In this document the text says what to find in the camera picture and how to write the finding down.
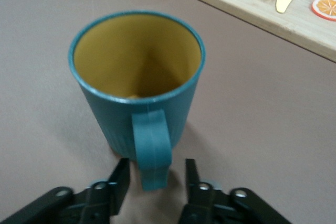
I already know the teal cup with yellow inside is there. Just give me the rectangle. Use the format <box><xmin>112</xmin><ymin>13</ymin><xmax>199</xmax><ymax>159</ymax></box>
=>
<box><xmin>68</xmin><ymin>10</ymin><xmax>206</xmax><ymax>191</ymax></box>

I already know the orange slice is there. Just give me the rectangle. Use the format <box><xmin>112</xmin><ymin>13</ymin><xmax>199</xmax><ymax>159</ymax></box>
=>
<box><xmin>311</xmin><ymin>0</ymin><xmax>336</xmax><ymax>22</ymax></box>

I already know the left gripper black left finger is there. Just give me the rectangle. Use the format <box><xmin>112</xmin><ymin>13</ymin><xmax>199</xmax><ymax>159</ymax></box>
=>
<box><xmin>0</xmin><ymin>157</ymin><xmax>131</xmax><ymax>224</ymax></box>

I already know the brown table cover sheet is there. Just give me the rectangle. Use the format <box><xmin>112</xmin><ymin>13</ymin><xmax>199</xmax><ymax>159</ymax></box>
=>
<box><xmin>0</xmin><ymin>0</ymin><xmax>336</xmax><ymax>224</ymax></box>

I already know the bamboo cutting board, metal handle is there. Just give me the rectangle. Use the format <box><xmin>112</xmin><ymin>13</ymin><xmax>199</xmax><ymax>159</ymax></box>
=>
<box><xmin>186</xmin><ymin>0</ymin><xmax>336</xmax><ymax>63</ymax></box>

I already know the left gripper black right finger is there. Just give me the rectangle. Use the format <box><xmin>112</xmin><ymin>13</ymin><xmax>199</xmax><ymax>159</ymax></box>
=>
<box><xmin>180</xmin><ymin>158</ymin><xmax>292</xmax><ymax>224</ymax></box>

